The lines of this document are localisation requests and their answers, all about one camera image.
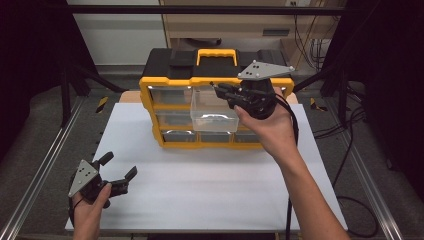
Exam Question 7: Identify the group of clear drawers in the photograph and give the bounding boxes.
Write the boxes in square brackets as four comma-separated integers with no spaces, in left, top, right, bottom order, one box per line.
[147,84,288,144]

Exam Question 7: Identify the bundle of hanging cables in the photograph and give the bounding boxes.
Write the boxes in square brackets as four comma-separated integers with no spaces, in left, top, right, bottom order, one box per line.
[292,1,333,72]

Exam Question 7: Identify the person's left hand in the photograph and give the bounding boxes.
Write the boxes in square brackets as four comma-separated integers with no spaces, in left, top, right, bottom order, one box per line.
[72,183,113,231]

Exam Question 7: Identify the clear plastic organizer drawer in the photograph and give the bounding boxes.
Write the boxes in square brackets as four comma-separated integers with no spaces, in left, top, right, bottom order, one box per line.
[189,85,241,133]

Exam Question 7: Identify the left hand-held gripper cable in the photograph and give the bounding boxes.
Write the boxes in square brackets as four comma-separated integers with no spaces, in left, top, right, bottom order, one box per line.
[67,196,85,228]

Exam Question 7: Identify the yellow and black storage organizer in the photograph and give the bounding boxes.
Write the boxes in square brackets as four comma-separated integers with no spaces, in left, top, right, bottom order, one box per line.
[138,47,295,150]

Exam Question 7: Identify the black floor cable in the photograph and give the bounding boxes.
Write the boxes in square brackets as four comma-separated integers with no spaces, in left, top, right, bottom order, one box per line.
[313,105,380,239]

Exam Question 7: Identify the black metal stand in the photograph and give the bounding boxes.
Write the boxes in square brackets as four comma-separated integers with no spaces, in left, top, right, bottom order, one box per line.
[59,62,129,128]
[292,62,352,125]

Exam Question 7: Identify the person's right hand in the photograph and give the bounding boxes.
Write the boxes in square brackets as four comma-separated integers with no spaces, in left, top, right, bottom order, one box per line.
[233,86,298,161]

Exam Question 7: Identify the yellow black hazard tape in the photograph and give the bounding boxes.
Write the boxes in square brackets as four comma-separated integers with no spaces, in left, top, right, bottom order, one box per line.
[95,96,110,115]
[309,97,329,113]

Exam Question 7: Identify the aluminium rail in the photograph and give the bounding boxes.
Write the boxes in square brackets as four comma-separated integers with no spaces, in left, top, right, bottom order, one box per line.
[324,98,405,240]
[0,95,86,240]

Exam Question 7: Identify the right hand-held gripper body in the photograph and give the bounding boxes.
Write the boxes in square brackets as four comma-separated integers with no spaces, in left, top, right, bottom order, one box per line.
[227,60,296,120]

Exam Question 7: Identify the black horizontal frame bar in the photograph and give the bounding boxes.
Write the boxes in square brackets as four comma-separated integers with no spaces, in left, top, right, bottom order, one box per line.
[66,4,348,16]

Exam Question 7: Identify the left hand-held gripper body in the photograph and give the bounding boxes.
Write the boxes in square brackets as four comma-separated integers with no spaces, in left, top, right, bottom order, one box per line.
[67,158,130,202]

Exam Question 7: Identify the black curtain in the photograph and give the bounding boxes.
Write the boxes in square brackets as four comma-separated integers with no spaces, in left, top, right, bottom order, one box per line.
[321,0,424,193]
[0,0,99,163]

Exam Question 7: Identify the white cabinet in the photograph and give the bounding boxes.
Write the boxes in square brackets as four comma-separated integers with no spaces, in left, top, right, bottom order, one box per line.
[66,0,168,66]

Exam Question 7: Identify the light wooden cabinet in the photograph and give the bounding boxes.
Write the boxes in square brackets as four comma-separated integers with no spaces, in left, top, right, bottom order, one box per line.
[159,0,335,69]

